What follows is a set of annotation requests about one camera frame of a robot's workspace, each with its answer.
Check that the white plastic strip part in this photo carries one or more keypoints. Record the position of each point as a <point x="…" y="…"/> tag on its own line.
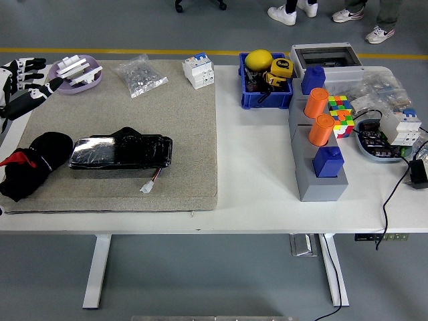
<point x="72" y="67"/>
<point x="85" y="77"/>

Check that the background person white shoes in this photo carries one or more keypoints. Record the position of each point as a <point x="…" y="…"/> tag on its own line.
<point x="282" y="14"/>

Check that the table height control panel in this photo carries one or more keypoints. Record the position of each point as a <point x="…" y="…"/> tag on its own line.
<point x="368" y="237"/>

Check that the white table leg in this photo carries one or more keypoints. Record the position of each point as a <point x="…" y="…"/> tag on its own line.
<point x="97" y="274"/>
<point x="330" y="274"/>

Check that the purple plastic tray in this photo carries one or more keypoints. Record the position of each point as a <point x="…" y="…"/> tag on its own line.
<point x="72" y="89"/>

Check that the metal floor box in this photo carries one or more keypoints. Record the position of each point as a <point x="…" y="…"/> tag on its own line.
<point x="302" y="245"/>

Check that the grey block holder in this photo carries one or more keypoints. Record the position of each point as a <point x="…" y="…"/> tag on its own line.
<point x="321" y="190"/>

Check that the yellow ball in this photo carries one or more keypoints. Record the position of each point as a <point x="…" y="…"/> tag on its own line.
<point x="258" y="60"/>

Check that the blue block with knob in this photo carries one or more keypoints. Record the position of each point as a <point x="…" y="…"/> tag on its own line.
<point x="312" y="82"/>
<point x="327" y="164"/>

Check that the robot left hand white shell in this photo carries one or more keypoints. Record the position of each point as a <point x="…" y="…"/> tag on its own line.
<point x="20" y="100"/>

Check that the blue plastic bin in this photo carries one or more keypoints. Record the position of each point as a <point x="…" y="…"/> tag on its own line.
<point x="264" y="100"/>

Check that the white circuit breaker blue switches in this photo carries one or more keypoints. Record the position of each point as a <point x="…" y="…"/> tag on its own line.
<point x="197" y="72"/>
<point x="398" y="128"/>

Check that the clear bags of small parts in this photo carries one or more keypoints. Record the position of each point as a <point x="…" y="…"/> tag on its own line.
<point x="378" y="90"/>

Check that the grey distribution box clear cover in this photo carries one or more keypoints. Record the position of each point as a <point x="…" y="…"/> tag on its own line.
<point x="341" y="75"/>

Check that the light blue bowl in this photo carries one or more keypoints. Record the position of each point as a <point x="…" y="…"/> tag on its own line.
<point x="362" y="147"/>

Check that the dark tool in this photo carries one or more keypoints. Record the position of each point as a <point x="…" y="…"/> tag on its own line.
<point x="252" y="85"/>

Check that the black power adapter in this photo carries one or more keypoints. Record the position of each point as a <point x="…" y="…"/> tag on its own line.
<point x="418" y="174"/>

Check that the multicoloured puzzle cube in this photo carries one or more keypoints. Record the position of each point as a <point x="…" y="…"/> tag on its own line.
<point x="339" y="103"/>
<point x="344" y="125"/>

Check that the clear bag of metal screws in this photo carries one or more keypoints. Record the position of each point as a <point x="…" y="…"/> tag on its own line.
<point x="140" y="77"/>

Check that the orange cylinder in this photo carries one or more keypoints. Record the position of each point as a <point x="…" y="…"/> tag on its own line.
<point x="316" y="103"/>
<point x="320" y="132"/>

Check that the dark electronic parts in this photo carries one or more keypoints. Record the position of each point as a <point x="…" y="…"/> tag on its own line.
<point x="371" y="137"/>

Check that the grey-brown mat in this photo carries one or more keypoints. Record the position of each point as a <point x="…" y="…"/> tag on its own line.
<point x="133" y="113"/>

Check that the background person grey trousers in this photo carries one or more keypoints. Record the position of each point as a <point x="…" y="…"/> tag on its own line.
<point x="379" y="34"/>

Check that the yellow black tape measure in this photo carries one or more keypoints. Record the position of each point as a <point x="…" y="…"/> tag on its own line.
<point x="281" y="67"/>
<point x="275" y="80"/>

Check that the black office chair base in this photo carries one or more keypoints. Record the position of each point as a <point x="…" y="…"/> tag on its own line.
<point x="179" y="6"/>

